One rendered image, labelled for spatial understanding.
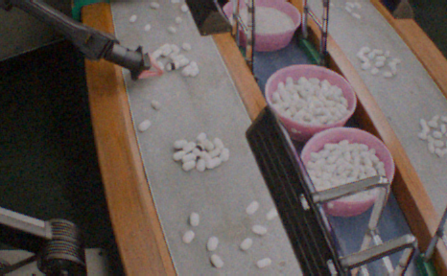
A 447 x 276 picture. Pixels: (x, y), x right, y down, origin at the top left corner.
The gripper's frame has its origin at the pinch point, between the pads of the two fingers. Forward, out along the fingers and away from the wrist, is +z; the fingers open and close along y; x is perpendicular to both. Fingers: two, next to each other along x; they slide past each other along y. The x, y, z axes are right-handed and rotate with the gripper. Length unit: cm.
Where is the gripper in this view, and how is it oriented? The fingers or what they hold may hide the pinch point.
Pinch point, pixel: (160, 73)
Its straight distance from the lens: 186.5
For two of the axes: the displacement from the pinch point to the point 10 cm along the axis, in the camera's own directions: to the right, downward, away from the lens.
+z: 7.5, 3.1, 5.9
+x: -6.1, 6.7, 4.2
